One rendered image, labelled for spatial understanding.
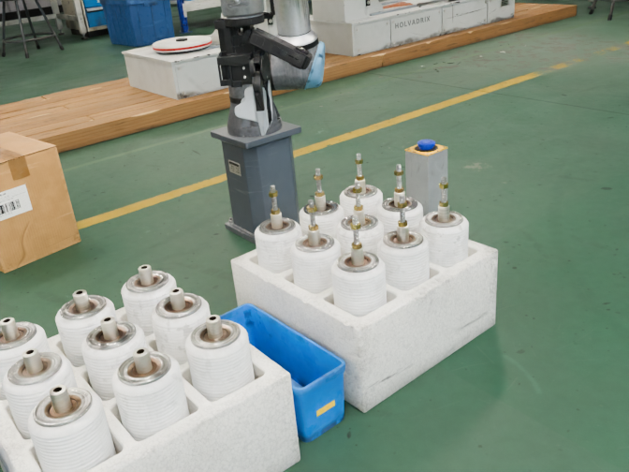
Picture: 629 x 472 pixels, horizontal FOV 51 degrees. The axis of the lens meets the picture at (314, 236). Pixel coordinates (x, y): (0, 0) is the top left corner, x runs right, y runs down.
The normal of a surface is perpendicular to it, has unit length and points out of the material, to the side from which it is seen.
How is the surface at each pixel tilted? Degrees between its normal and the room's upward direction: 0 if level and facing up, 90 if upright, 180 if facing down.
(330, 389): 92
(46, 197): 90
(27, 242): 89
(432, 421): 0
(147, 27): 92
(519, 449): 0
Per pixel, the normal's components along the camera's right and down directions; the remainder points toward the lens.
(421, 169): -0.76, 0.34
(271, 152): 0.62, 0.29
